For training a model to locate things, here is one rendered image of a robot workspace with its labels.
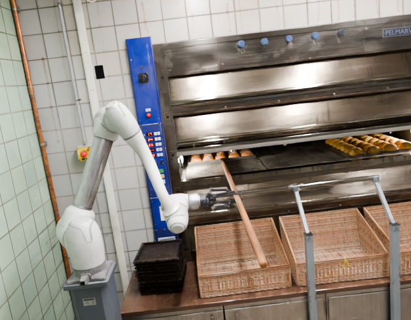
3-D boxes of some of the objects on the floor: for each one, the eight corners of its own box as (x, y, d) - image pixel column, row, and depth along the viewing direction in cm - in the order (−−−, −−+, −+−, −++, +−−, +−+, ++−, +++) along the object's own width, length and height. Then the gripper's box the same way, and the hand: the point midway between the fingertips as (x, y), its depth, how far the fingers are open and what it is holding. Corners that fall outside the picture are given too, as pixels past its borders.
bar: (198, 365, 255) (175, 197, 231) (387, 343, 255) (384, 173, 231) (199, 404, 224) (172, 214, 200) (414, 378, 224) (413, 186, 200)
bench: (145, 338, 288) (133, 268, 276) (464, 301, 288) (466, 229, 276) (133, 399, 233) (118, 315, 221) (528, 353, 233) (534, 266, 221)
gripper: (197, 185, 213) (239, 180, 213) (201, 212, 216) (242, 207, 216) (197, 188, 206) (241, 183, 206) (201, 216, 209) (244, 212, 209)
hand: (235, 196), depth 211 cm, fingers closed on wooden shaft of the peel, 3 cm apart
